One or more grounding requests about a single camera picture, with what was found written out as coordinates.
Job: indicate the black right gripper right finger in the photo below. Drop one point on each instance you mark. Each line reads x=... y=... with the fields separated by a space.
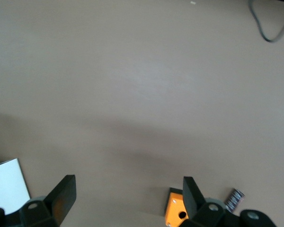
x=191 y=198

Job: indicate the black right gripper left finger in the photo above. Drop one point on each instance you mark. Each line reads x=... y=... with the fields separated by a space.
x=61 y=196

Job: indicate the orange box with round hole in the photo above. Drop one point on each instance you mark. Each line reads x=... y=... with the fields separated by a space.
x=174 y=208

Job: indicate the dark purple cylindrical capacitor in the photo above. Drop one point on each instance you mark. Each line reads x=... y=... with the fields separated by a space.
x=234 y=201

